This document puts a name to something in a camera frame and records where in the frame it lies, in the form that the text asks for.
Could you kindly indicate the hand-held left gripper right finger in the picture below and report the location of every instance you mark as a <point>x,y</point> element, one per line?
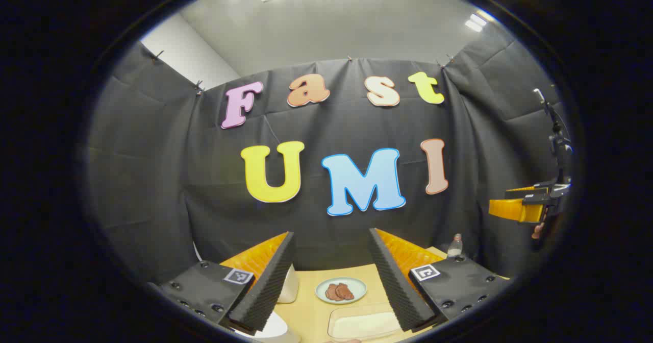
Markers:
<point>393,287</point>

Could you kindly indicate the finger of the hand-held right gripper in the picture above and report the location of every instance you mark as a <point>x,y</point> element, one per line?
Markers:
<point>515,210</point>
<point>530,192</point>

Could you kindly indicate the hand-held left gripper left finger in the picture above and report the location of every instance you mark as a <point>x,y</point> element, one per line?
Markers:
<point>270,287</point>

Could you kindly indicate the white rice cooker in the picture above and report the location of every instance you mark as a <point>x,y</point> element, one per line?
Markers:
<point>268,327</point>

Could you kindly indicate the clear plastic rice container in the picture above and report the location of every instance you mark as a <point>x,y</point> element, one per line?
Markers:
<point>336,327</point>

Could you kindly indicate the pale green plate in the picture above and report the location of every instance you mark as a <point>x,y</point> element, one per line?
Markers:
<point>357,284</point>

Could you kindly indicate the red meat slice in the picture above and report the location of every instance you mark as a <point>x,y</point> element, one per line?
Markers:
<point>346,292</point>
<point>332,293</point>

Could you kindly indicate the clear plastic water bottle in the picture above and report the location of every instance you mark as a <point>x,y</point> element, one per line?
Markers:
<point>454,246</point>

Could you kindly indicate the small ceiling light panel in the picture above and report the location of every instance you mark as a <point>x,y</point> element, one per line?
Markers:
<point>476,22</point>

